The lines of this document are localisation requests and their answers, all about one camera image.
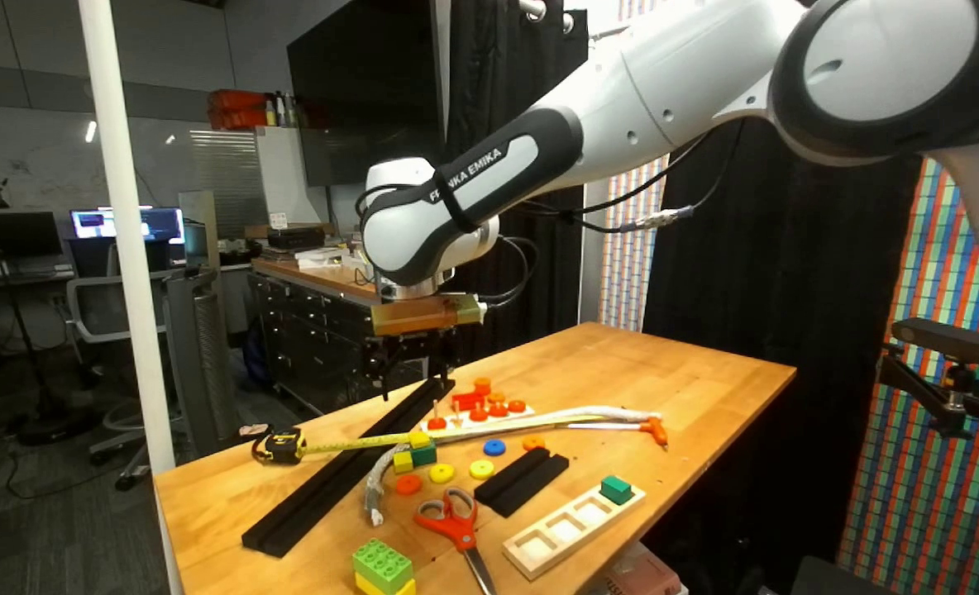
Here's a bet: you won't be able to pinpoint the black camera bracket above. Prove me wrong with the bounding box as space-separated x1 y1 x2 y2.
878 312 979 442

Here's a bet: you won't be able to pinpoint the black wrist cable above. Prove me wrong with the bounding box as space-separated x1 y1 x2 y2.
477 120 748 312

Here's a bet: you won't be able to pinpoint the lit computer monitor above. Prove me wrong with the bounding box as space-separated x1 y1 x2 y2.
71 203 191 246

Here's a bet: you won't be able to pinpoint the orange handled scissors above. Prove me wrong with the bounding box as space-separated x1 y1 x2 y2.
412 489 501 595

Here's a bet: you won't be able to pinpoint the red box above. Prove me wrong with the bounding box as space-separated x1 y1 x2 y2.
207 88 274 135

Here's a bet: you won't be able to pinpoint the dark computer monitor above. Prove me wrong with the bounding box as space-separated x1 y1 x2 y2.
0 209 66 267

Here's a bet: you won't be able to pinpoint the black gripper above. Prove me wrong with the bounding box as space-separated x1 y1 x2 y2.
379 326 465 403

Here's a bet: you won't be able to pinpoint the short black bar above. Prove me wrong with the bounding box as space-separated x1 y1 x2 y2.
472 442 555 512
486 449 574 521

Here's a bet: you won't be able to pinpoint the white vertical pole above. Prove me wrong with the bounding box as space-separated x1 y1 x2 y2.
73 0 181 595

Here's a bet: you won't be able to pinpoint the orange toy pieces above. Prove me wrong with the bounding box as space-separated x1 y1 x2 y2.
425 397 540 435

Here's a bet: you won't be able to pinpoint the colourful pixel pattern panel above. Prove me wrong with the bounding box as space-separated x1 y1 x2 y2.
834 150 979 595

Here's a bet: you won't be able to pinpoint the black drawer cabinet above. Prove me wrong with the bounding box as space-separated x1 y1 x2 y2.
244 254 438 417

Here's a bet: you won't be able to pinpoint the wooden compartment tray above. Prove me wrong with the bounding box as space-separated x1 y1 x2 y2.
501 478 649 583

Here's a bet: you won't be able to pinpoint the orange marker pen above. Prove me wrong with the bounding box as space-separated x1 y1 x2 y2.
638 417 673 452

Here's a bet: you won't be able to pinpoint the long black rail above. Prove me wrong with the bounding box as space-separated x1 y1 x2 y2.
239 372 459 558

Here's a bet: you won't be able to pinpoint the black curtain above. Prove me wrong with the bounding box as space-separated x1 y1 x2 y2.
429 0 593 356
641 113 939 595

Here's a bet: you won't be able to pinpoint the green toy brick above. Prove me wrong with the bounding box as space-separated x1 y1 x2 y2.
352 535 417 587

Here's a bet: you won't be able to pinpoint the large black screen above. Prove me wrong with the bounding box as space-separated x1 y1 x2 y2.
286 0 448 189

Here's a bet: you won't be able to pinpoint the yellow toy brick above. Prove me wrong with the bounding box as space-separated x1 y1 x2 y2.
352 567 419 595

